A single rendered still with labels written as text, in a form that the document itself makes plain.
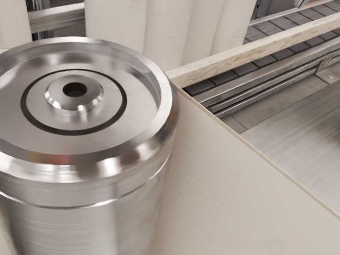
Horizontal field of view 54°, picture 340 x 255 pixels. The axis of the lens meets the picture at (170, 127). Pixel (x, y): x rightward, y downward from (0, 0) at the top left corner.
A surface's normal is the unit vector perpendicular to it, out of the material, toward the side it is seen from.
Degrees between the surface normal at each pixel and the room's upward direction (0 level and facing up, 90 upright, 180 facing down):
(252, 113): 0
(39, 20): 90
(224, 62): 90
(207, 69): 90
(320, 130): 0
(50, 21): 90
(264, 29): 0
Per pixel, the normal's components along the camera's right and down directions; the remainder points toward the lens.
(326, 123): 0.13, -0.71
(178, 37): 0.59, 0.62
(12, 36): 0.83, 0.47
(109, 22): -0.08, 0.69
